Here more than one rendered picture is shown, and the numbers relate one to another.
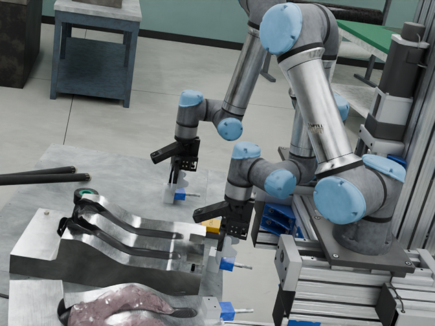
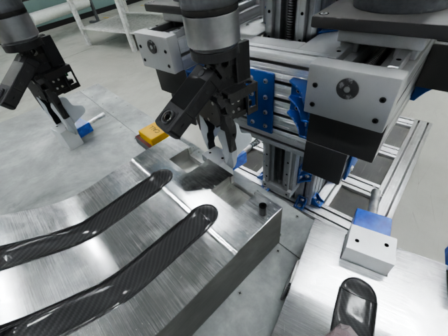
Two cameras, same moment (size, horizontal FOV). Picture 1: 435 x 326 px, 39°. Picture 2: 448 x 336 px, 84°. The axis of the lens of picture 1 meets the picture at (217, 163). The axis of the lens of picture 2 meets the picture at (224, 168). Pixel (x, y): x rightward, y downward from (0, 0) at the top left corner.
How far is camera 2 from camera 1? 139 cm
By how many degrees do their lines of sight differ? 35
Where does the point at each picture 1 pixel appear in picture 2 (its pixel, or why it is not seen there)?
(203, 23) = not seen: outside the picture
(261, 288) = not seen: hidden behind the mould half
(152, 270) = (212, 282)
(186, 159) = (54, 75)
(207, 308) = (389, 262)
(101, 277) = not seen: outside the picture
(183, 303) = (321, 283)
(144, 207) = (56, 173)
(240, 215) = (234, 78)
